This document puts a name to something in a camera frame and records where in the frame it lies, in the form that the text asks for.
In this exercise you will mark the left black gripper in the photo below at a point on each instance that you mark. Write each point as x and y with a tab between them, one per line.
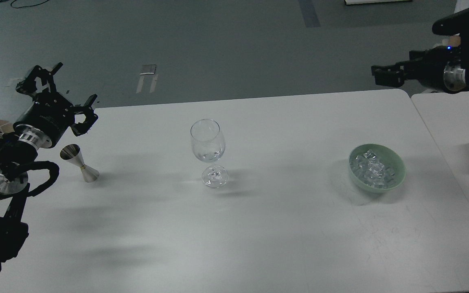
49	112

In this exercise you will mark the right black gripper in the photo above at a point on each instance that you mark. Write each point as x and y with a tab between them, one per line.
438	69

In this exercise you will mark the steel double jigger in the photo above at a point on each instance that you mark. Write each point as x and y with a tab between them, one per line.
72	154

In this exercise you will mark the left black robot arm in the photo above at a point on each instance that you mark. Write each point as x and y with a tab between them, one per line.
21	177

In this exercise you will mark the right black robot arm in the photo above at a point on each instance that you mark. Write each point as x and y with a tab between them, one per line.
455	24

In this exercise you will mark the pile of ice cubes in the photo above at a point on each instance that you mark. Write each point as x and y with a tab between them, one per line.
369	167

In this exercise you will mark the clear wine glass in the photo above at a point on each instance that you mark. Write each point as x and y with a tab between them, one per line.
208	146

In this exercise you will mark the person in white shirt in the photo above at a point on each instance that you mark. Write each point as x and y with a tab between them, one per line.
455	40

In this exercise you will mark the green bowl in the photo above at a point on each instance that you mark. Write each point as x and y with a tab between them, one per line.
390	157

